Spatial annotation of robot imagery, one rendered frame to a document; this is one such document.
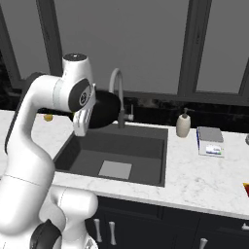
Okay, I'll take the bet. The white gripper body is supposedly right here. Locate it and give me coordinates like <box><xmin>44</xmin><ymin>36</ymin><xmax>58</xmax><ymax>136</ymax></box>
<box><xmin>72</xmin><ymin>104</ymin><xmax>97</xmax><ymax>137</ymax></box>

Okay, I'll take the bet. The black bowl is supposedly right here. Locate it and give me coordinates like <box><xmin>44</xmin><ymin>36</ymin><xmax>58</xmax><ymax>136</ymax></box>
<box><xmin>69</xmin><ymin>89</ymin><xmax>123</xmax><ymax>129</ymax></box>

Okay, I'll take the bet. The dark grey sink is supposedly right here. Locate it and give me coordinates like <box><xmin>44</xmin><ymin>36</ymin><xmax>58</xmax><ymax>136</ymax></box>
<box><xmin>53</xmin><ymin>124</ymin><xmax>169</xmax><ymax>189</ymax></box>

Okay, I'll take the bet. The dark cupboard door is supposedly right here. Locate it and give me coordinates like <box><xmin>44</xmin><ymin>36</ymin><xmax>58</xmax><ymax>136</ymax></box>
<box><xmin>105</xmin><ymin>212</ymin><xmax>179</xmax><ymax>249</ymax></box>
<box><xmin>191</xmin><ymin>232</ymin><xmax>249</xmax><ymax>249</ymax></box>
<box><xmin>85</xmin><ymin>212</ymin><xmax>109</xmax><ymax>249</ymax></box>

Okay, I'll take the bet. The grey curved tap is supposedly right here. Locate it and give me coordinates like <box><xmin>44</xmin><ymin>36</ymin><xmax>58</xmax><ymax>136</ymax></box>
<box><xmin>108</xmin><ymin>67</ymin><xmax>135</xmax><ymax>129</ymax></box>

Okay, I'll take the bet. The beige soap dispenser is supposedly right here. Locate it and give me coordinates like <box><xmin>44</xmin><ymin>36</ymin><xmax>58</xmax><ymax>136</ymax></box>
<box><xmin>175</xmin><ymin>107</ymin><xmax>192</xmax><ymax>139</ymax></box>

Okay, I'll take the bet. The white kitchen scale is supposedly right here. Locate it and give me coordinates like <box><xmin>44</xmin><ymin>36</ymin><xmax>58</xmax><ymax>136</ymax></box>
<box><xmin>196</xmin><ymin>125</ymin><xmax>226</xmax><ymax>160</ymax></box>

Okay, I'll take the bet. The dark framed window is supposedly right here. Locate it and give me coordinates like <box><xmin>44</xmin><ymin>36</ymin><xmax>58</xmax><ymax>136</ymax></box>
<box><xmin>0</xmin><ymin>0</ymin><xmax>249</xmax><ymax>108</ymax></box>

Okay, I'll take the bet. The dark drawer front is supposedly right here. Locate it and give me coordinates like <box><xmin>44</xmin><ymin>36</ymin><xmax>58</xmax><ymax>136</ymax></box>
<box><xmin>196</xmin><ymin>213</ymin><xmax>249</xmax><ymax>237</ymax></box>

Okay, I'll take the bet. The silver cupboard handle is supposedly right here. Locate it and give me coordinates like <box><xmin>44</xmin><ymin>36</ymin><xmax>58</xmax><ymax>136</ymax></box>
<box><xmin>198</xmin><ymin>237</ymin><xmax>209</xmax><ymax>249</ymax></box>
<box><xmin>108</xmin><ymin>221</ymin><xmax>118</xmax><ymax>247</ymax></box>
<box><xmin>93</xmin><ymin>218</ymin><xmax>103</xmax><ymax>244</ymax></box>

